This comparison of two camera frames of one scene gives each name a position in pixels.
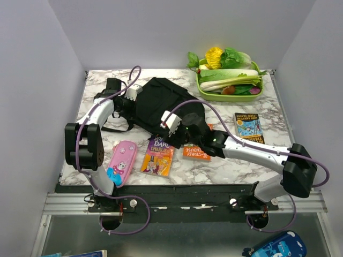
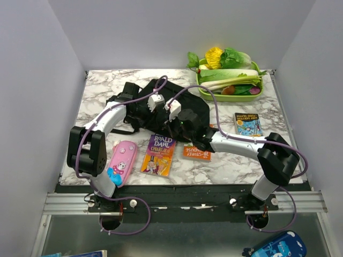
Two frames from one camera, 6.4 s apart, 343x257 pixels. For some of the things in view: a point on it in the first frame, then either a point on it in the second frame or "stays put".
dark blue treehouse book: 247,127 stays put
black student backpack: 157,97 stays put
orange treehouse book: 195,152 stays put
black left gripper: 131,113 -> 150,118
